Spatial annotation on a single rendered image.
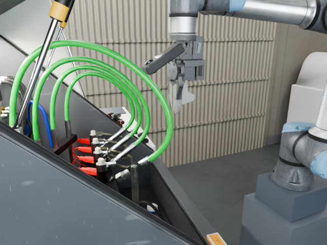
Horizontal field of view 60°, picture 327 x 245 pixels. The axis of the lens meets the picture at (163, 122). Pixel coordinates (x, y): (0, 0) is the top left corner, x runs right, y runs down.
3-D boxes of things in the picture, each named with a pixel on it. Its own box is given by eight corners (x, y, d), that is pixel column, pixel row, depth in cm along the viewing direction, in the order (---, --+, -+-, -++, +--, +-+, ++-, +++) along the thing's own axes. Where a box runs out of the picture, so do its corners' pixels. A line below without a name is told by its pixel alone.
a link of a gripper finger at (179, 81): (183, 100, 74) (184, 66, 72) (178, 100, 74) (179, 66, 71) (177, 96, 79) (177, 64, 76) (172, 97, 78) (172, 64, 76)
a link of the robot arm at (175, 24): (174, 16, 68) (163, 17, 75) (174, 36, 69) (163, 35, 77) (203, 17, 70) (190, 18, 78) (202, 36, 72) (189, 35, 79)
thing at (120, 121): (129, 127, 142) (128, 117, 141) (107, 130, 139) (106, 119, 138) (120, 115, 163) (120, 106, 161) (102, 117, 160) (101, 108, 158)
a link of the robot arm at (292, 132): (301, 149, 111) (307, 116, 107) (324, 164, 98) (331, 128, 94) (272, 150, 110) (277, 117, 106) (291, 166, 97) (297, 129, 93)
